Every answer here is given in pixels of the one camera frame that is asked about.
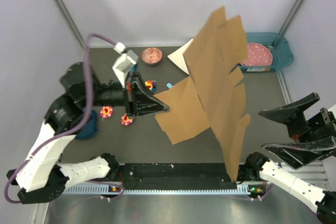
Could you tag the red patterned bowl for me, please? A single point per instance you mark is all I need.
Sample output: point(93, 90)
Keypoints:
point(152, 56)

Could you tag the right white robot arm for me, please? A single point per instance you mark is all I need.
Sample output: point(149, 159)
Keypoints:
point(313, 140)

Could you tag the blue marker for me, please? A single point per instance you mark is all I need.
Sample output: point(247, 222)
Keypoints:
point(169, 85)

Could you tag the teal plastic bin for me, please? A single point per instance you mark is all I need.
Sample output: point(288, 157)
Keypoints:
point(279, 47)

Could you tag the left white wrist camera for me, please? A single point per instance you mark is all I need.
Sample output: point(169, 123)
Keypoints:
point(124, 63)

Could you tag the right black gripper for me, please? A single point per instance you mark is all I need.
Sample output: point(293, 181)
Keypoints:
point(322, 125)

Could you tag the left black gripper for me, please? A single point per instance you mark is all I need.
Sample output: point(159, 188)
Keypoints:
point(138, 97)

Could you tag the pink flower plush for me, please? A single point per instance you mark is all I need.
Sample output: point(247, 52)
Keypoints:
point(126, 120)
point(106, 112)

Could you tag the white square plate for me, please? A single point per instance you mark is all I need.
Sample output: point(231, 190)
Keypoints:
point(177, 56)

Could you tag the rainbow flower plush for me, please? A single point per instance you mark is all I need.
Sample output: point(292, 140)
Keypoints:
point(151, 85)

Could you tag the pink polka dot plate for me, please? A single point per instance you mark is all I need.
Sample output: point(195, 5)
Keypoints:
point(258, 55)

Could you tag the brown cardboard box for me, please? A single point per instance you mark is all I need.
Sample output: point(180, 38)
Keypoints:
point(213, 96)

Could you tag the dark blue leaf dish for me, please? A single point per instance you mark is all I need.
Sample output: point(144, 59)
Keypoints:
point(90, 129)

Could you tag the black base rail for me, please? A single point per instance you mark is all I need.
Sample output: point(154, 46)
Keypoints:
point(174, 176)

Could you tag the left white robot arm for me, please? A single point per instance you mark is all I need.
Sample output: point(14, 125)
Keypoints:
point(41, 178)

